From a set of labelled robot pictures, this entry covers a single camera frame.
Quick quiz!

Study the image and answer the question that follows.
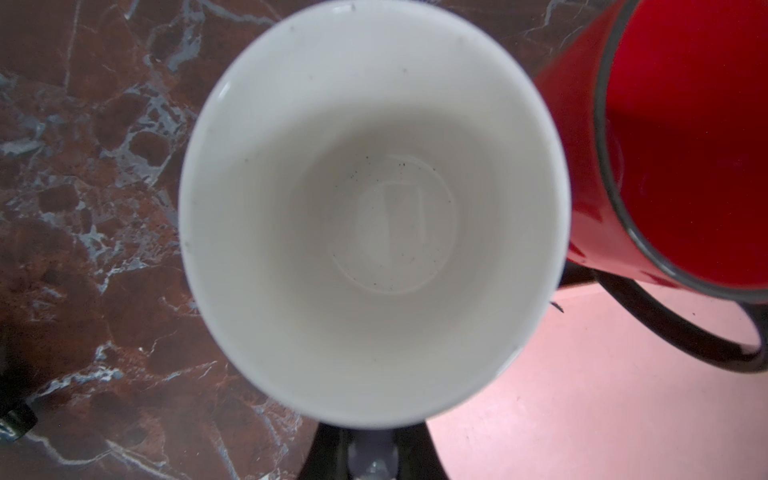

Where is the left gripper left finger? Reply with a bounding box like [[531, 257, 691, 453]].
[[297, 423, 351, 480]]

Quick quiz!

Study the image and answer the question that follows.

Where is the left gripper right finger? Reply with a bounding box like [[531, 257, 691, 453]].
[[394, 422, 449, 480]]

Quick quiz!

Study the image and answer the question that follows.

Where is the pink plastic tray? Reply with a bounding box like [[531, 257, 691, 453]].
[[429, 285, 767, 479]]

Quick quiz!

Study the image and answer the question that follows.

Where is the purple mug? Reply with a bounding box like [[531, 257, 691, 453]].
[[179, 1, 571, 479]]

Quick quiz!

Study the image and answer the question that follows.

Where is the red mug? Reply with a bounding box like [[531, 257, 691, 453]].
[[535, 1, 767, 373]]

